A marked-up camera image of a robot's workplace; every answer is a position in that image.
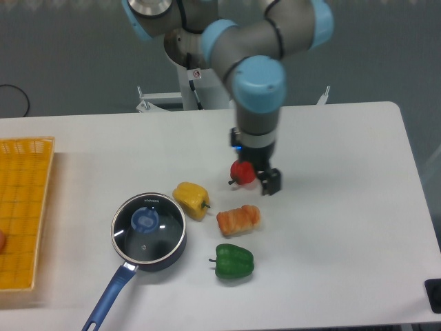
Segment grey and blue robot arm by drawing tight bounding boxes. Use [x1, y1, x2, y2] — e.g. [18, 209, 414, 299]
[122, 1, 334, 195]

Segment black cable on floor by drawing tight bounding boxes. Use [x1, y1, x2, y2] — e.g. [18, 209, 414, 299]
[0, 83, 30, 118]

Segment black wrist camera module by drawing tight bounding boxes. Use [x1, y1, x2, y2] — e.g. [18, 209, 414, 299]
[230, 128, 242, 152]

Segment red bell pepper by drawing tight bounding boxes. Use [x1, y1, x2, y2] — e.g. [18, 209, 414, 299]
[228, 160, 256, 185]

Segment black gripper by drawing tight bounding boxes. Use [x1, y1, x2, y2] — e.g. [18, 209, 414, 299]
[238, 145, 282, 196]

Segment black device at table edge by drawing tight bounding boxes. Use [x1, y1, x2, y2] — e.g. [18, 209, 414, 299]
[424, 279, 441, 314]

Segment yellow bell pepper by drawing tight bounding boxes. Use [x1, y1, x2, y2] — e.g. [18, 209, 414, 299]
[172, 182, 211, 221]

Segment green bell pepper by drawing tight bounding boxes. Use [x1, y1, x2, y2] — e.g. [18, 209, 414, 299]
[209, 243, 254, 279]

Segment yellow plastic basket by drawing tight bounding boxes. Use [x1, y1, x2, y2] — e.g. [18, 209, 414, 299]
[1, 137, 55, 292]

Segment toy bread loaf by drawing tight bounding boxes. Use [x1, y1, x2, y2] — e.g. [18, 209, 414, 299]
[216, 205, 261, 237]

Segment blue saucepan with handle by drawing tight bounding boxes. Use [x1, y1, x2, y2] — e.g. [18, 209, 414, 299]
[83, 192, 187, 330]

